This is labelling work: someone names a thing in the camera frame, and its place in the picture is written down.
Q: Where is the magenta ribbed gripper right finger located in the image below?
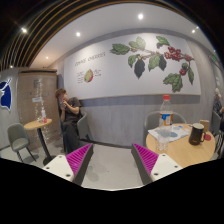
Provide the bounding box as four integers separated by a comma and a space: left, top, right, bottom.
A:
130, 143, 184, 186

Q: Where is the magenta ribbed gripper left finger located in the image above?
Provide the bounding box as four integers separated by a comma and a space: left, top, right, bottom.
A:
42, 143, 95, 186

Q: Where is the clear plastic water bottle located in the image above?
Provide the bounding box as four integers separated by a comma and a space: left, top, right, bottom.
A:
159, 95, 173, 128

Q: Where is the clear drinking glass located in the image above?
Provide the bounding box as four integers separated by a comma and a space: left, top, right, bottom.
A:
156, 126, 171, 151

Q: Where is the white paper placemat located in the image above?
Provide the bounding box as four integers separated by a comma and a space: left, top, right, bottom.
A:
148, 126, 189, 142

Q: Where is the grey chair under person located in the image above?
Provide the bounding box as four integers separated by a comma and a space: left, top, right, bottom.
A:
77, 112, 91, 141

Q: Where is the round wooden table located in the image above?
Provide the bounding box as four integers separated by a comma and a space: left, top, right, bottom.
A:
146, 132, 216, 168

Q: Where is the grey chair behind table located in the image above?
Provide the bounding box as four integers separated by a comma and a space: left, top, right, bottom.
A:
143, 111, 186, 140

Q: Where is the seated person in black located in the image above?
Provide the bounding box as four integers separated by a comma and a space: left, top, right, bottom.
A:
55, 88, 82, 153

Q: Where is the small round side table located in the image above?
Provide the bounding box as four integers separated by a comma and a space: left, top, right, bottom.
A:
24, 119, 54, 165

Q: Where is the black mug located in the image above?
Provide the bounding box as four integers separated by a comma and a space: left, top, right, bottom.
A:
189, 123, 206, 145

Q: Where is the bottle on side table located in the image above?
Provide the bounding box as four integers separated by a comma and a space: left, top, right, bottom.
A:
41, 107, 47, 123

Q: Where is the grey-green chair at left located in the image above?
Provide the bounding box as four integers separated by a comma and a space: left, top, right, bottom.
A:
7, 123, 30, 161

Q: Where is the red coaster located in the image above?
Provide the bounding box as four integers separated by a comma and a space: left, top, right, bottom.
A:
204, 134, 211, 141

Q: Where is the brown paper cup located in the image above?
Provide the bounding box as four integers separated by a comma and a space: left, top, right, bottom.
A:
200, 120, 210, 132

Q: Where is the wooden cabinet door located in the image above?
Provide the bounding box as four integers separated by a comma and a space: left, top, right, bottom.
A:
17, 69, 60, 143

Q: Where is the person at right edge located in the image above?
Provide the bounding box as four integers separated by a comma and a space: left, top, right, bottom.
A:
212, 87, 224, 125

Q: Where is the coffee cherries wall poster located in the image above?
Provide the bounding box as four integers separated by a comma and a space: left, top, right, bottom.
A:
64, 33, 201, 100

